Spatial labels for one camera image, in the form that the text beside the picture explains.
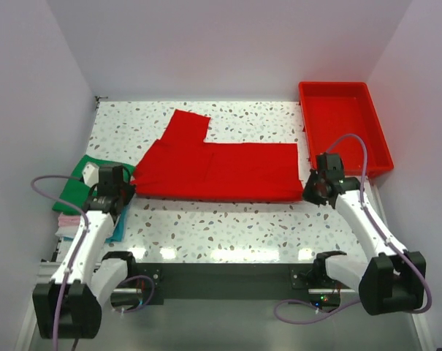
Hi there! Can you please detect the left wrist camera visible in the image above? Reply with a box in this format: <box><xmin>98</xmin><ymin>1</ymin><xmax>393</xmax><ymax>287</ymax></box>
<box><xmin>82</xmin><ymin>162</ymin><xmax>99</xmax><ymax>187</ymax></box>

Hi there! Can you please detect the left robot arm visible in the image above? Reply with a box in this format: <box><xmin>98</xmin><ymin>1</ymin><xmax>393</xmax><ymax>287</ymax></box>
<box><xmin>32</xmin><ymin>164</ymin><xmax>138</xmax><ymax>344</ymax></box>

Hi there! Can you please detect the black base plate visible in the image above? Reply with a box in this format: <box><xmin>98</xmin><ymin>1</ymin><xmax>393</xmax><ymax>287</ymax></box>
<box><xmin>95</xmin><ymin>261</ymin><xmax>356</xmax><ymax>308</ymax></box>

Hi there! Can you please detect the red plastic bin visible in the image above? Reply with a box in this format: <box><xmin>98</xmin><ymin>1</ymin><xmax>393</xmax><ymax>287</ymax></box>
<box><xmin>298</xmin><ymin>81</ymin><xmax>394</xmax><ymax>178</ymax></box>

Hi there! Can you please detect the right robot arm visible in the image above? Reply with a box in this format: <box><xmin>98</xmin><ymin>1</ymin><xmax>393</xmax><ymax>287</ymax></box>
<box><xmin>302</xmin><ymin>153</ymin><xmax>428</xmax><ymax>315</ymax></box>

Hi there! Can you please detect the aluminium frame rail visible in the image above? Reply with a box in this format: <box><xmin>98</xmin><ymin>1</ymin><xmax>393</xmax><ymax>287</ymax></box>
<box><xmin>34</xmin><ymin>175</ymin><xmax>421</xmax><ymax>293</ymax></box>

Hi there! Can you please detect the red t shirt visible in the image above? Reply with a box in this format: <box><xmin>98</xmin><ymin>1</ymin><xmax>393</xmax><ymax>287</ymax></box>
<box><xmin>132</xmin><ymin>110</ymin><xmax>303</xmax><ymax>203</ymax></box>

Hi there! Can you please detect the teal folded t shirt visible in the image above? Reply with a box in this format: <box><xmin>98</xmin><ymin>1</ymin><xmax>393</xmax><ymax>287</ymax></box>
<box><xmin>59</xmin><ymin>214</ymin><xmax>129</xmax><ymax>244</ymax></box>

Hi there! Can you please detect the green folded t shirt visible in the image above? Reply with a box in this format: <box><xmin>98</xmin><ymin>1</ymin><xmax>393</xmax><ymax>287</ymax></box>
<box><xmin>59</xmin><ymin>154</ymin><xmax>135</xmax><ymax>208</ymax></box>

